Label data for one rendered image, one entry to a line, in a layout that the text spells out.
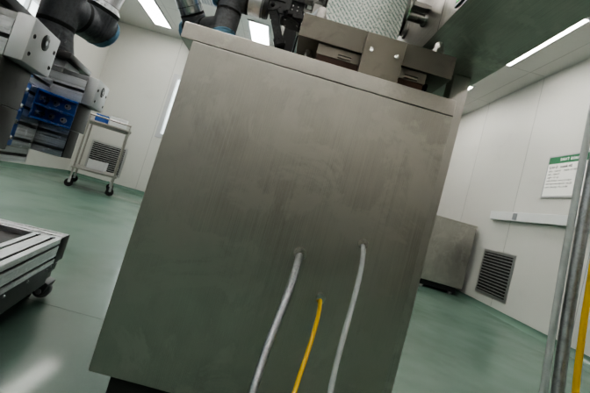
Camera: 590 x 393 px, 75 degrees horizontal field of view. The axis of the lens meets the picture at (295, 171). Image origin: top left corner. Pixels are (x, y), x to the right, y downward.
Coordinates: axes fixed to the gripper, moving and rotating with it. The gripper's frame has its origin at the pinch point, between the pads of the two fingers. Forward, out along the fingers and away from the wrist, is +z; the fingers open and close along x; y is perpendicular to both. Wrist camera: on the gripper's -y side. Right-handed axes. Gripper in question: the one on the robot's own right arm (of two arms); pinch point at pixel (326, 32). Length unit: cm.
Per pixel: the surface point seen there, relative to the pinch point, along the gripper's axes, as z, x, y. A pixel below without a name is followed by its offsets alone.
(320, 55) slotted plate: 0.2, -18.8, -15.1
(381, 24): 15.6, -0.3, 7.2
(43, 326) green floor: -57, 10, -109
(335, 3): 0.5, -0.3, 9.2
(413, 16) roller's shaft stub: 25.6, 4.6, 15.4
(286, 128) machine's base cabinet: -2.5, -26.0, -36.6
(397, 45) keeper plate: 17.7, -22.0, -8.3
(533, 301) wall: 263, 255, -79
